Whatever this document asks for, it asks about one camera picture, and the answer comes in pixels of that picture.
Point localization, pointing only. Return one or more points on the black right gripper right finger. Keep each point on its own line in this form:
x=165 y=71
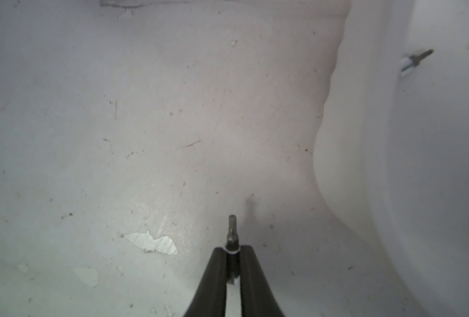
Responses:
x=257 y=299

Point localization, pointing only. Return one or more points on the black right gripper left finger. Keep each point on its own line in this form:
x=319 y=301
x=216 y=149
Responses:
x=210 y=297

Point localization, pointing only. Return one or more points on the white plastic storage box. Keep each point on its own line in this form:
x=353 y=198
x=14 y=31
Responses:
x=391 y=156

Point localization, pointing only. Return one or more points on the silver hex bit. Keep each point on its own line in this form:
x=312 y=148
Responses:
x=409 y=63

